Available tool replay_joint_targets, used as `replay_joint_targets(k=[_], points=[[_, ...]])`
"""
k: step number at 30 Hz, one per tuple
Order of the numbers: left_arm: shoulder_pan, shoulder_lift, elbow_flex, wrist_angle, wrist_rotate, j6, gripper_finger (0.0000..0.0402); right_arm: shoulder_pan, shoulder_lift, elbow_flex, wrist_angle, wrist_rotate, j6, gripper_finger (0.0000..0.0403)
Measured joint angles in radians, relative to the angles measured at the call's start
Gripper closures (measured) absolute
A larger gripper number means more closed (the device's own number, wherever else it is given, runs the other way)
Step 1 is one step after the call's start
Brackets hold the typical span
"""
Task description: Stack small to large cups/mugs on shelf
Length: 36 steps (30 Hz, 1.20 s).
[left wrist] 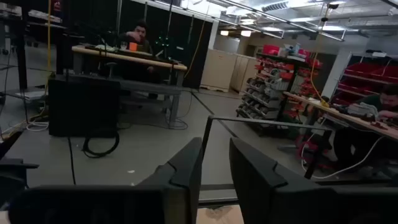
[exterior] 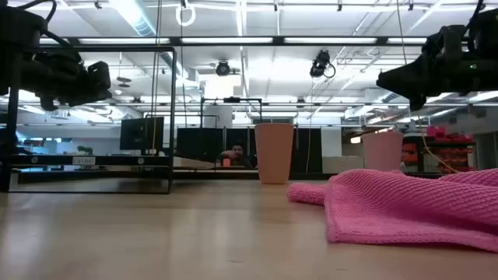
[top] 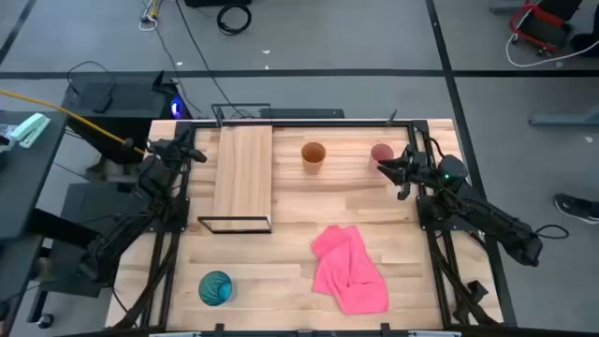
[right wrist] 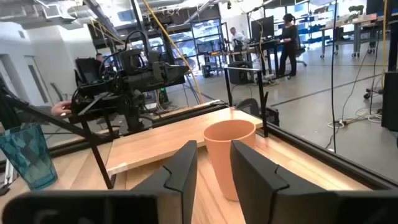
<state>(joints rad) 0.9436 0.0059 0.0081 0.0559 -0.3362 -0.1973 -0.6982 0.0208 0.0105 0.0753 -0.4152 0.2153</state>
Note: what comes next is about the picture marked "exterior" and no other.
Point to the round black ceiling device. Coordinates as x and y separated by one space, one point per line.
223 68

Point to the black frame wooden board shelf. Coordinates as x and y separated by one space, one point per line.
116 160

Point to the black aluminium rig frame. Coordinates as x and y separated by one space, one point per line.
218 176

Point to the rack with red bins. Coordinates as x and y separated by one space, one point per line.
447 153

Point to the peach plastic cup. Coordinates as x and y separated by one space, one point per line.
274 153

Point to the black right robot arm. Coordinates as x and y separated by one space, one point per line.
486 31

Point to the black computer monitor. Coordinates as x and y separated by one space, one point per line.
142 133

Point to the small orange object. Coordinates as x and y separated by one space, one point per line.
226 162

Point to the black hanging camera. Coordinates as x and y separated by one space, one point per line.
320 64

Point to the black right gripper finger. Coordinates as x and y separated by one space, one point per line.
417 103
404 83

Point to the small green plant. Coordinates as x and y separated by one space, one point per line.
85 150

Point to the person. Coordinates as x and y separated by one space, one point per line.
238 157

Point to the pink knitted cloth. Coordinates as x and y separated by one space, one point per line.
408 210

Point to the white cardboard box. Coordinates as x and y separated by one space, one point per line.
342 164

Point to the pink plastic cup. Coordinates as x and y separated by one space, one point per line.
383 151

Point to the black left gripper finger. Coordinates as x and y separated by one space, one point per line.
99 78
48 104

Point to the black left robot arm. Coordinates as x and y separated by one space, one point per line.
19 31

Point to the silver ventilation duct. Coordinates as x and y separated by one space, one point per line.
136 19

